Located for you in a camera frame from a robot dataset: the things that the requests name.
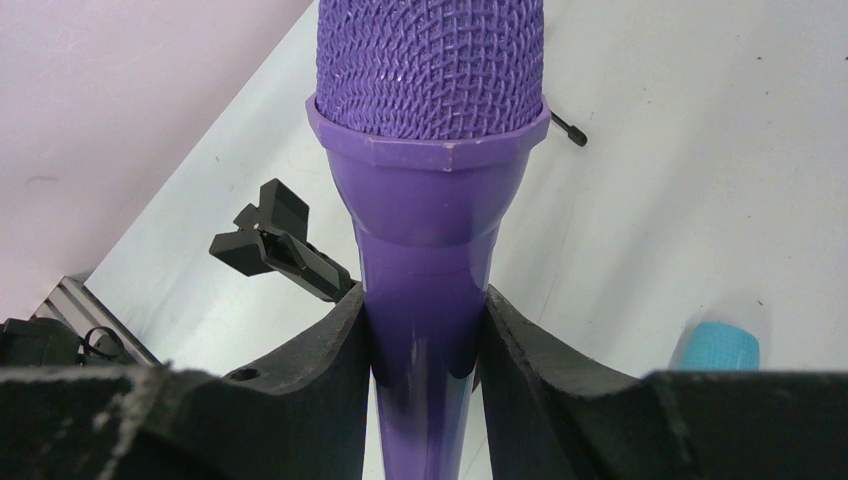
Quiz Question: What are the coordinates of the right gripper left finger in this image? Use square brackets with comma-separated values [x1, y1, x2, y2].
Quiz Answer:
[1, 287, 369, 479]

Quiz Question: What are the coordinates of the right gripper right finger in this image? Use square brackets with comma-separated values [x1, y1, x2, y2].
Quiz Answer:
[478, 288, 847, 479]

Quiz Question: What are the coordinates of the round base mic stand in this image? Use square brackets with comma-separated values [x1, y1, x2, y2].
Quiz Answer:
[209, 178, 357, 303]

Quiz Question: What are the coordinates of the purple microphone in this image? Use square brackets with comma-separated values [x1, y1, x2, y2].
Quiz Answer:
[307, 1, 551, 479]

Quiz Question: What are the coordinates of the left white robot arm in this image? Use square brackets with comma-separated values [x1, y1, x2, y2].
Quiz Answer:
[1, 317, 138, 367]

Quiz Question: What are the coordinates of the black tripod clip stand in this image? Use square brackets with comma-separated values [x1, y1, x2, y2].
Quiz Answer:
[550, 110, 588, 147]

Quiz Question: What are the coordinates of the teal microphone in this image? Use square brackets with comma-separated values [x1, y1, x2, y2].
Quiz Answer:
[672, 322, 761, 371]

